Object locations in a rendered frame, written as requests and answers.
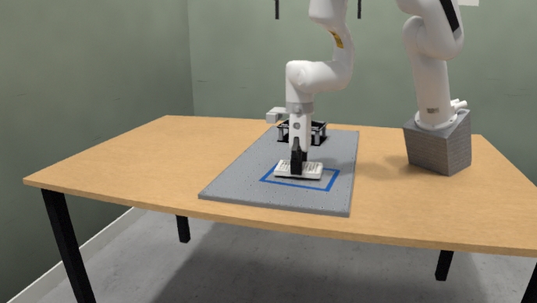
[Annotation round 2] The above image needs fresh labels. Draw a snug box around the blue rectangular tape outline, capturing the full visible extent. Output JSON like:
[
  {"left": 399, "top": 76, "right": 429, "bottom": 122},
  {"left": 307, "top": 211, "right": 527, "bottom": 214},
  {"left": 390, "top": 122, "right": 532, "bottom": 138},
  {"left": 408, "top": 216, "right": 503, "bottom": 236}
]
[{"left": 259, "top": 163, "right": 340, "bottom": 192}]

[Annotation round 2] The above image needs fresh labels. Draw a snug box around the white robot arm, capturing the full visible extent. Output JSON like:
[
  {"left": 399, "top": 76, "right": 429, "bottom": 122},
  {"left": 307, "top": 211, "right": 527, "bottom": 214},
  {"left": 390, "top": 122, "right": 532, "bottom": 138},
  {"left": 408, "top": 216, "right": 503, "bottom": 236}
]
[{"left": 266, "top": 0, "right": 468, "bottom": 131}]

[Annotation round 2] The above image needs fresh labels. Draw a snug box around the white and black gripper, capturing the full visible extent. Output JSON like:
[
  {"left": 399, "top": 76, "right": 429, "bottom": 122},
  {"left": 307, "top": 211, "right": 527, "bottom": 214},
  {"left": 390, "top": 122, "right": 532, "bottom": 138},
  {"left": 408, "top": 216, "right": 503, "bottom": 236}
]
[{"left": 288, "top": 112, "right": 314, "bottom": 175}]

